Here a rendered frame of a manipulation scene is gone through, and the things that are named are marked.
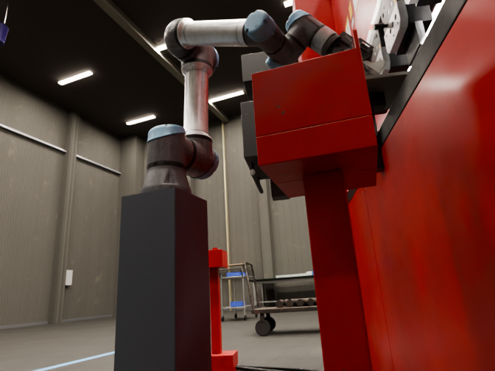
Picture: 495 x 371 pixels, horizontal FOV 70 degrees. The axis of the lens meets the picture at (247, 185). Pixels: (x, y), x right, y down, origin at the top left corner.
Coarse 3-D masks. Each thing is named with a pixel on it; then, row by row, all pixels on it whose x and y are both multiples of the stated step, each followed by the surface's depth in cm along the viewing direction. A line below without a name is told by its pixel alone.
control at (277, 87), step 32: (320, 64) 51; (352, 64) 49; (256, 96) 53; (288, 96) 51; (320, 96) 49; (352, 96) 48; (256, 128) 51; (288, 128) 50; (320, 128) 48; (352, 128) 47; (288, 160) 49; (320, 160) 49; (352, 160) 50; (288, 192) 64
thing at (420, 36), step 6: (414, 24) 98; (420, 24) 97; (414, 30) 98; (420, 30) 96; (408, 36) 103; (414, 36) 98; (420, 36) 96; (408, 42) 103; (414, 42) 99; (420, 42) 95; (408, 48) 104; (414, 48) 99; (420, 48) 97; (408, 54) 104; (414, 54) 100; (408, 60) 104
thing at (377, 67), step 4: (380, 60) 97; (384, 60) 96; (368, 64) 98; (372, 64) 97; (376, 64) 97; (380, 64) 96; (384, 64) 96; (372, 68) 95; (376, 68) 96; (380, 68) 96; (368, 72) 96; (372, 72) 95; (376, 72) 95; (380, 72) 96
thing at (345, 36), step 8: (344, 32) 103; (328, 40) 102; (336, 40) 103; (344, 40) 103; (352, 40) 102; (360, 40) 100; (328, 48) 102; (344, 48) 103; (352, 48) 100; (360, 48) 100; (368, 48) 99; (368, 56) 99
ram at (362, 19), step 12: (336, 0) 193; (348, 0) 162; (360, 0) 141; (372, 0) 125; (384, 0) 112; (336, 12) 196; (348, 12) 164; (360, 12) 143; (372, 12) 126; (336, 24) 200; (360, 24) 145; (360, 36) 147; (372, 36) 129
